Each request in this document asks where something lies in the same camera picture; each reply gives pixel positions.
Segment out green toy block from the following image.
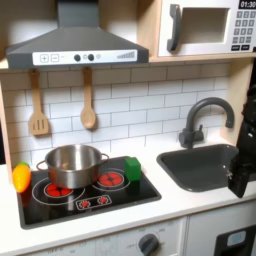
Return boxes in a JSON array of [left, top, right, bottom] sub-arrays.
[[124, 156, 142, 183]]

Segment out dark grey sink basin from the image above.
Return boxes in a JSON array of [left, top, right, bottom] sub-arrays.
[[156, 143, 256, 193]]

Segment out dark grey tap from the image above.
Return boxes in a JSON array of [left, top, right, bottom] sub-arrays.
[[178, 96, 236, 150]]

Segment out black oven knob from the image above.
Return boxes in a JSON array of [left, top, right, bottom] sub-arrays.
[[138, 233, 161, 256]]

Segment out white toy microwave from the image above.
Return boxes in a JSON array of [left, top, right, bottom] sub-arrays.
[[157, 0, 256, 58]]

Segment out black toy stove top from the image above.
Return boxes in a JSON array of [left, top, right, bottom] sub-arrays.
[[16, 155, 163, 230]]

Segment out wooden spoon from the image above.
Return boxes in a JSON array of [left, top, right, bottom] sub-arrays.
[[79, 66, 98, 131]]

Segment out steel pot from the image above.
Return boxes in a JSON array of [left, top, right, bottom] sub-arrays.
[[35, 143, 110, 190]]

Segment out grey range hood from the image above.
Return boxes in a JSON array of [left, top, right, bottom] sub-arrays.
[[5, 0, 150, 71]]

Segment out wooden slotted spatula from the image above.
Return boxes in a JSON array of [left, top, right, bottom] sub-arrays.
[[27, 68, 50, 137]]

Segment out orange toy carrot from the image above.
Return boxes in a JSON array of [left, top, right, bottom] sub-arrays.
[[12, 161, 33, 194]]

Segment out black dishwasher handle panel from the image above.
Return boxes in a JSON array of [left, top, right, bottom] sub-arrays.
[[213, 224, 256, 256]]

